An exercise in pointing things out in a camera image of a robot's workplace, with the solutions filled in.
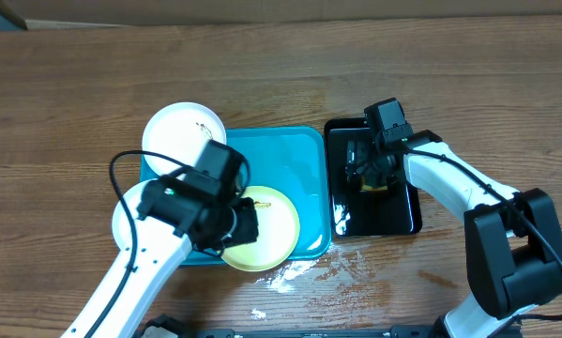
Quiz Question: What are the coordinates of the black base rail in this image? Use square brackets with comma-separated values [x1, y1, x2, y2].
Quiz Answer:
[132, 315, 444, 338]

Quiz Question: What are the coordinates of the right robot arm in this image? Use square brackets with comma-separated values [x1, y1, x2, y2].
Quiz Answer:
[327, 128, 562, 337]

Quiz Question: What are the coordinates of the yellow green rimmed plate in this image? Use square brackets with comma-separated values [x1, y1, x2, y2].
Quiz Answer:
[221, 186, 300, 272]

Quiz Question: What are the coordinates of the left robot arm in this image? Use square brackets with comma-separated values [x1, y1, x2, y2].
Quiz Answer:
[64, 176, 258, 337]

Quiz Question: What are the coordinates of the white plate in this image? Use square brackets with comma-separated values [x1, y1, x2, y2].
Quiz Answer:
[142, 101, 227, 166]
[111, 180, 150, 251]

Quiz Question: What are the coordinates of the green yellow sponge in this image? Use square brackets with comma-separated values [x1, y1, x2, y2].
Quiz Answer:
[360, 176, 387, 192]

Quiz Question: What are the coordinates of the black rectangular tray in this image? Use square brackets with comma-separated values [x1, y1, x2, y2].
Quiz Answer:
[324, 117, 422, 237]

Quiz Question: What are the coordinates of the teal plastic tray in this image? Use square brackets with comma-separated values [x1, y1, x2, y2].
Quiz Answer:
[139, 125, 333, 268]

